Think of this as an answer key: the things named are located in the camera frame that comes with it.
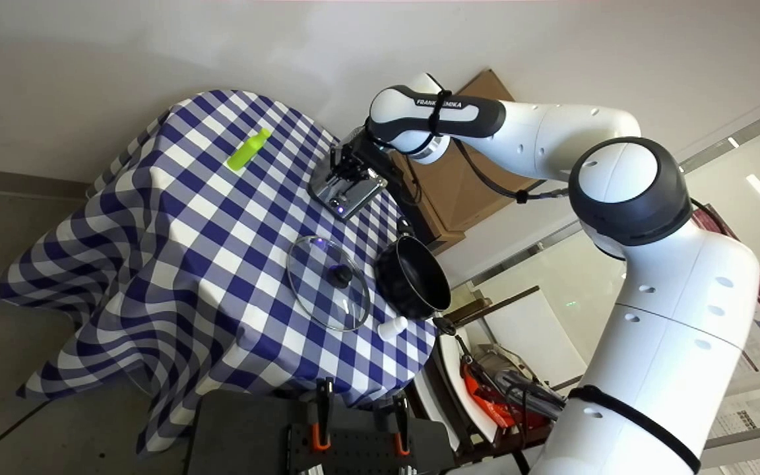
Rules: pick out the orange black tool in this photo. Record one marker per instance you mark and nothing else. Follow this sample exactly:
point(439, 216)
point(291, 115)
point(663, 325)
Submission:
point(499, 400)

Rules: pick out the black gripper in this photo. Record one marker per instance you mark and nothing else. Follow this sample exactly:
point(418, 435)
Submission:
point(371, 155)

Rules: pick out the glass pot lid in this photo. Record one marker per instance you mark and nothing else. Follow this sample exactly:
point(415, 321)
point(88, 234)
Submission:
point(328, 284)

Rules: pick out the silver metal toaster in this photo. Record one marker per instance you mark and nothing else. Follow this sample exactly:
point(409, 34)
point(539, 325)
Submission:
point(343, 196)

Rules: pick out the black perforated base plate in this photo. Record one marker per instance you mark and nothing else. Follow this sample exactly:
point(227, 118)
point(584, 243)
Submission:
point(248, 437)

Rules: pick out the small green bottle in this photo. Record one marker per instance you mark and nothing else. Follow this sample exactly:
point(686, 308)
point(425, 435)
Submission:
point(248, 148)

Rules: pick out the black cooking pot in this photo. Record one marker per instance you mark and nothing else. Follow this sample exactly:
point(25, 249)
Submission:
point(413, 278)

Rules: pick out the blue white checkered tablecloth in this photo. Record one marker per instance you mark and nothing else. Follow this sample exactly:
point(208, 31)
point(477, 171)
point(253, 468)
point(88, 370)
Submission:
point(204, 266)

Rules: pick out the large brown cardboard box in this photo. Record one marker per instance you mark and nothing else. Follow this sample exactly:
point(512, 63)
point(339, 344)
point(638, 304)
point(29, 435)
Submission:
point(476, 189)

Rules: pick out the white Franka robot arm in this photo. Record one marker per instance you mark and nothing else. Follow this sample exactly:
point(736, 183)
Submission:
point(661, 299)

